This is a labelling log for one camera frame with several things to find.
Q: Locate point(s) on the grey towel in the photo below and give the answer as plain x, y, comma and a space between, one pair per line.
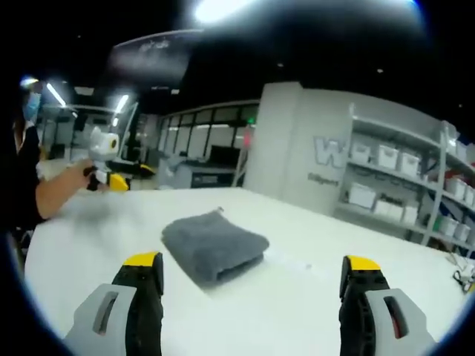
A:
213, 244

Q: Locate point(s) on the person's left hand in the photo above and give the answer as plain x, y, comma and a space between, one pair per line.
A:
82, 177

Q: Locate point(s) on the ceiling light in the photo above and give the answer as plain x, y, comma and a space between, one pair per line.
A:
222, 8
121, 104
55, 94

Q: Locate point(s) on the grey cabinet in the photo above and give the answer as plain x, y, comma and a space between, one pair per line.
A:
217, 176

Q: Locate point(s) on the black monitor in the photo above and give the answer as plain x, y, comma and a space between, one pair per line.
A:
223, 154

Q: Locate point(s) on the person's head with blue mask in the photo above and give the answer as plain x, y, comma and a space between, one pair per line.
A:
31, 102

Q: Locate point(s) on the grey metal shelving unit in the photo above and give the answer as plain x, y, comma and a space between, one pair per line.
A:
438, 178

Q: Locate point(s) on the rows of white storage bins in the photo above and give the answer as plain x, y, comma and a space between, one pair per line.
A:
389, 155

